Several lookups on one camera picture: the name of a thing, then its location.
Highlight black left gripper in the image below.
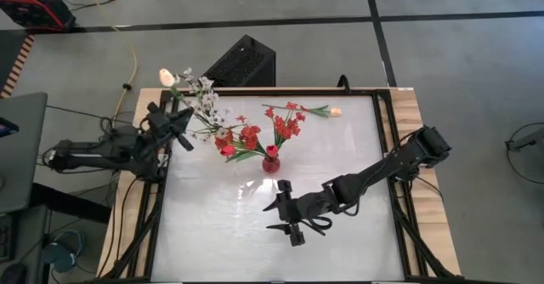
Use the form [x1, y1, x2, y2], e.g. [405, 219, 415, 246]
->
[147, 101, 196, 151]

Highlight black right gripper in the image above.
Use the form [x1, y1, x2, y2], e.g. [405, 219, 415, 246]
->
[262, 179, 309, 247]

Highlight large white flower bunch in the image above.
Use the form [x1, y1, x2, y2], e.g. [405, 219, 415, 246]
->
[180, 65, 222, 123]

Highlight peach artificial tulip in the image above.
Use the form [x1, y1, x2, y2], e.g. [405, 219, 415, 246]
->
[158, 67, 203, 122]
[261, 103, 343, 119]

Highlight red artificial flower bunch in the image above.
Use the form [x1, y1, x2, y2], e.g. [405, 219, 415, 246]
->
[213, 113, 267, 164]
[263, 100, 308, 151]

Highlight red glass vase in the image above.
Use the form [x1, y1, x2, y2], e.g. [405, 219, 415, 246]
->
[261, 155, 281, 175]

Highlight black computer tower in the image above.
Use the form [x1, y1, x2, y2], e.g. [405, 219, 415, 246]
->
[202, 34, 276, 88]

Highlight grey desk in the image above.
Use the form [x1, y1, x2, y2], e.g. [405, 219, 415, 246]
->
[0, 92, 48, 215]

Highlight black orange striped mat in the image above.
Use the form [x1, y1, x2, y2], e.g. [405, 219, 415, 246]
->
[0, 35, 35, 99]

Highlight blue screen device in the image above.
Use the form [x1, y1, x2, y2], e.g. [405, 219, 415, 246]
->
[0, 117, 20, 139]

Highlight dark headphones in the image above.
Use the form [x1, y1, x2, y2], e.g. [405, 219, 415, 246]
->
[41, 230, 84, 274]

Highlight red and black toolbox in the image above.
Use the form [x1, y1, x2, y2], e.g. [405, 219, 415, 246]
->
[0, 0, 77, 33]

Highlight black keyboard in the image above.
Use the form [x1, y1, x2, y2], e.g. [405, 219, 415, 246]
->
[0, 219, 14, 264]

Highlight yellow power cable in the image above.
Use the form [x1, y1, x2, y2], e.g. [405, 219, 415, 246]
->
[75, 0, 139, 136]

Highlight black metal table frame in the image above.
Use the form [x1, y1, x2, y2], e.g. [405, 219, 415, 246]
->
[96, 87, 464, 284]

